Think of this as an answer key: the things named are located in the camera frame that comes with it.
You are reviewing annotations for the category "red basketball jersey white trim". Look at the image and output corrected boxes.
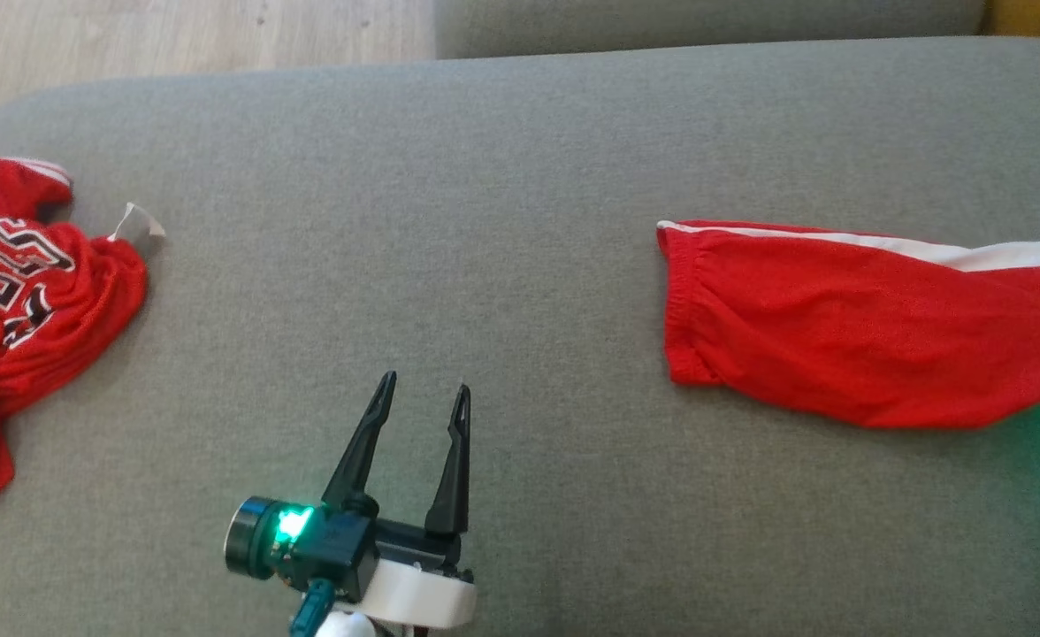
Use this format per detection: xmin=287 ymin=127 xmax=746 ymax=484
xmin=0 ymin=157 xmax=167 ymax=512

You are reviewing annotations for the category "yellow sofa back cushion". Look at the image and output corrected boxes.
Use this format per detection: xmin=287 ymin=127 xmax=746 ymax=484
xmin=983 ymin=0 xmax=1040 ymax=40

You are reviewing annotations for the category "grey sofa cushion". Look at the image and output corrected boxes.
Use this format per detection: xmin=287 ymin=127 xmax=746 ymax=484
xmin=0 ymin=35 xmax=1040 ymax=637

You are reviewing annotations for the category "dark left gripper body white band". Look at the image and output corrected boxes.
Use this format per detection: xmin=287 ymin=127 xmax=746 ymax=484
xmin=308 ymin=506 xmax=478 ymax=631

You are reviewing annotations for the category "red shorts white side stripe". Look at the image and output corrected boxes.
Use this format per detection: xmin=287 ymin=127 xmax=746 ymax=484
xmin=657 ymin=219 xmax=1040 ymax=433

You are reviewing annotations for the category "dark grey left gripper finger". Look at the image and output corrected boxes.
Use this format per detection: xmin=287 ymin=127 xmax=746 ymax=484
xmin=321 ymin=371 xmax=398 ymax=516
xmin=424 ymin=383 xmax=473 ymax=537

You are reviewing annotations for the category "teal cable connector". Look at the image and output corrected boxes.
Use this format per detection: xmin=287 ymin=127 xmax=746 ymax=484
xmin=288 ymin=579 xmax=337 ymax=637

